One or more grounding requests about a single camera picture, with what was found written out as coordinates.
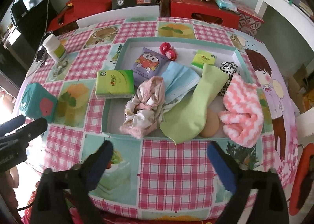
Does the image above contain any pink white fuzzy sock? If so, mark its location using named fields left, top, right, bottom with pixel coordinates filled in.
left=219, top=74, right=264, bottom=148

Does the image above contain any beige makeup sponge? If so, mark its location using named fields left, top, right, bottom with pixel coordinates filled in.
left=199, top=108, right=220, bottom=138

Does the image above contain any pink white cloth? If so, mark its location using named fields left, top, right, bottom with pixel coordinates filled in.
left=119, top=76, right=165, bottom=139

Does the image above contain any light green sock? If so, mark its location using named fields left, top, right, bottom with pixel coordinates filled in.
left=160, top=64, right=229, bottom=145

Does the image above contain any light blue face mask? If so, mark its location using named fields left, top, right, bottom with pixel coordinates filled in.
left=161, top=61, right=201, bottom=104

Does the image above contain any green tissue pack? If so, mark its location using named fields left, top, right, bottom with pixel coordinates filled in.
left=191, top=50, right=217, bottom=69
left=95, top=70, right=135, bottom=99

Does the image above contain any red pink hair tie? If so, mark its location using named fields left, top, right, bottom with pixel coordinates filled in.
left=159, top=42, right=178, bottom=61

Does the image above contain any teal tissue cube box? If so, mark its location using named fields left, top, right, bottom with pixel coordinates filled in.
left=19, top=83, right=58, bottom=123

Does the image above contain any red chair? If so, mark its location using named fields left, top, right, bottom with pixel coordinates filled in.
left=289, top=143, right=313, bottom=216

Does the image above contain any pink plaid patchwork tablecloth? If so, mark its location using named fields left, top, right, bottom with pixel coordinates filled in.
left=15, top=17, right=298, bottom=221

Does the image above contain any white pill bottle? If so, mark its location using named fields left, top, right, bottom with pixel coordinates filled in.
left=43, top=33, right=66, bottom=63

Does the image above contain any black monitor screen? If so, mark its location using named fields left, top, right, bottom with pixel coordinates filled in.
left=1, top=0, right=56, bottom=71

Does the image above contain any white teal tray box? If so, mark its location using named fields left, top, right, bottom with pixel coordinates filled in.
left=102, top=37, right=253, bottom=138

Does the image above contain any black white leopard scrunchie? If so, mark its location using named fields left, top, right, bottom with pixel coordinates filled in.
left=218, top=61, right=240, bottom=96

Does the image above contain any purple snack packet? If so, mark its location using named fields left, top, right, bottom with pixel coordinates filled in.
left=132, top=47, right=169, bottom=86

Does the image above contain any red patterned gift box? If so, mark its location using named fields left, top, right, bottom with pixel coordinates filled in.
left=231, top=0, right=264, bottom=37

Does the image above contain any black box with gauge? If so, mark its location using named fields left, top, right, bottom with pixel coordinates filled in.
left=112, top=0, right=161, bottom=10

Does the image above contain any blue wet wipes pack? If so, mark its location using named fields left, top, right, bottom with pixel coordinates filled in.
left=215, top=0, right=238, bottom=12

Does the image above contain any red cardboard box with handle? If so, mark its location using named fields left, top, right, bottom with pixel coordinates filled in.
left=159, top=0, right=239, bottom=32

